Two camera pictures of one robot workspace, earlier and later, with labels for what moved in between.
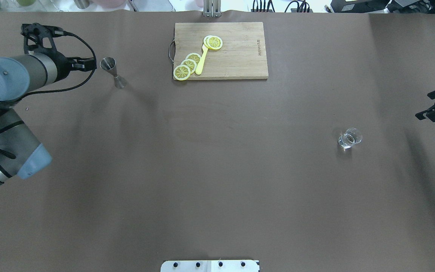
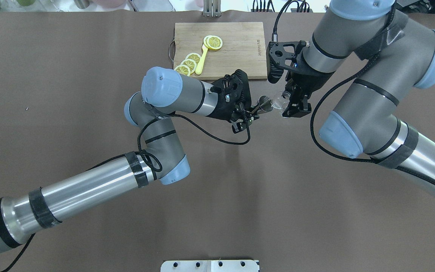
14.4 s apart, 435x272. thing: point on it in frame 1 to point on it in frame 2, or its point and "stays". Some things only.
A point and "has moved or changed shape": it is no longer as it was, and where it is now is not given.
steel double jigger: (108, 64) to (265, 103)
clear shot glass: (351, 136) has moved or changed shape
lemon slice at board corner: (181, 72) stays
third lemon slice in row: (195, 56) stays
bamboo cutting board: (242, 55) stays
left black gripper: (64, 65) to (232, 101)
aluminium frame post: (212, 8) stays
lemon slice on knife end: (213, 42) stays
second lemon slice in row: (190, 63) stays
